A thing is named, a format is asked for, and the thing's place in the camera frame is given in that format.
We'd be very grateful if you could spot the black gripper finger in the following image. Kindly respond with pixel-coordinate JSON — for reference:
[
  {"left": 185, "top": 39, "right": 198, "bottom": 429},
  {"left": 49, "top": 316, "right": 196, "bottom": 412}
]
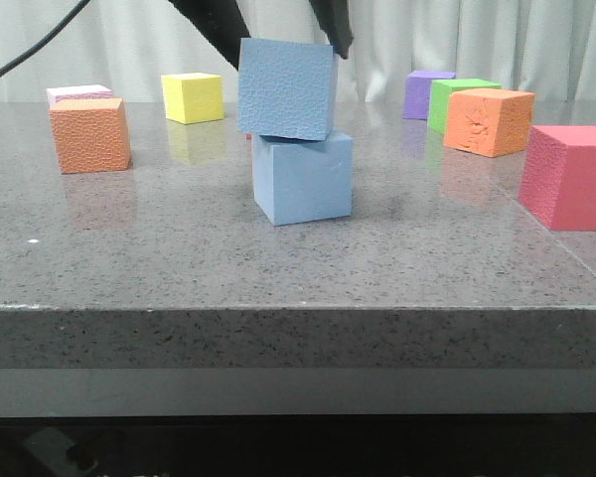
[
  {"left": 310, "top": 0, "right": 354, "bottom": 60},
  {"left": 170, "top": 0, "right": 250, "bottom": 70}
]

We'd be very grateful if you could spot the textured blue foam cube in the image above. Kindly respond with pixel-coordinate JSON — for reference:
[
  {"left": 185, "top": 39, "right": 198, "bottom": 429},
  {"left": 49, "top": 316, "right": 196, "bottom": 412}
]
[{"left": 237, "top": 38, "right": 338, "bottom": 141}]

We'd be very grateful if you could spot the smooth blue foam cube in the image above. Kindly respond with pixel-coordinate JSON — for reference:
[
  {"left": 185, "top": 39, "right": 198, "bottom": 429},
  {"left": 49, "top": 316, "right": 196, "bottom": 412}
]
[{"left": 252, "top": 129, "right": 354, "bottom": 226}]

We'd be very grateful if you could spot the yellow foam cube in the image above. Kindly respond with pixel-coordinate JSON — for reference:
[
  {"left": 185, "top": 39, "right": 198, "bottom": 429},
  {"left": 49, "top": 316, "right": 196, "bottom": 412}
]
[{"left": 161, "top": 73, "right": 224, "bottom": 124}]

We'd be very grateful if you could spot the purple foam cube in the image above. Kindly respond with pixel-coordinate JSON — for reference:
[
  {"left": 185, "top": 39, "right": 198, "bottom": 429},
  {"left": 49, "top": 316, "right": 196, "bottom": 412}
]
[{"left": 402, "top": 70, "right": 456, "bottom": 120}]

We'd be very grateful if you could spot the green foam cube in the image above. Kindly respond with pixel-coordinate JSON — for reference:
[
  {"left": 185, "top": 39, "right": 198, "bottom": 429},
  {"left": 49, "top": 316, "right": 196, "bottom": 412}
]
[{"left": 427, "top": 79, "right": 502, "bottom": 134}]

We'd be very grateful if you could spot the pink foam cube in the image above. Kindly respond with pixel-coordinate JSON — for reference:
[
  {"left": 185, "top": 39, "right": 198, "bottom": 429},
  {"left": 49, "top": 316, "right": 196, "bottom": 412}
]
[{"left": 46, "top": 84, "right": 113, "bottom": 105}]

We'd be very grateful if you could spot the textured orange foam cube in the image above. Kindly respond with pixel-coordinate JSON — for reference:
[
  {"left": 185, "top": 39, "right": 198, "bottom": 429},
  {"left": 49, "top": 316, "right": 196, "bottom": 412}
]
[{"left": 49, "top": 97, "right": 131, "bottom": 174}]

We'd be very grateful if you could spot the dented orange foam cube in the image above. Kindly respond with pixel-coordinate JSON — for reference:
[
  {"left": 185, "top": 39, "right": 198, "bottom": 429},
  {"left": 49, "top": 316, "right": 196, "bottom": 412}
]
[{"left": 443, "top": 87, "right": 535, "bottom": 158}]

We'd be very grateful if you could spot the grey curtain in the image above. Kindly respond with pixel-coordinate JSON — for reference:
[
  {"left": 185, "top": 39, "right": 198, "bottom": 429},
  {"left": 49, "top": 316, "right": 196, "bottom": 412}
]
[{"left": 0, "top": 1, "right": 596, "bottom": 102}]

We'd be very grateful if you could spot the large red foam cube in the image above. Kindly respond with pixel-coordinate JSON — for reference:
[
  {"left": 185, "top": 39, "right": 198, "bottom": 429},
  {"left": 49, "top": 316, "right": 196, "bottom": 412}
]
[{"left": 519, "top": 125, "right": 596, "bottom": 232}]

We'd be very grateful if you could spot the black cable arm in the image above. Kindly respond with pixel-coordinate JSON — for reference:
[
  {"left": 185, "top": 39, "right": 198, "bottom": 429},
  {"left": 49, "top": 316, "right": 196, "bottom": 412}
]
[{"left": 0, "top": 0, "right": 89, "bottom": 91}]

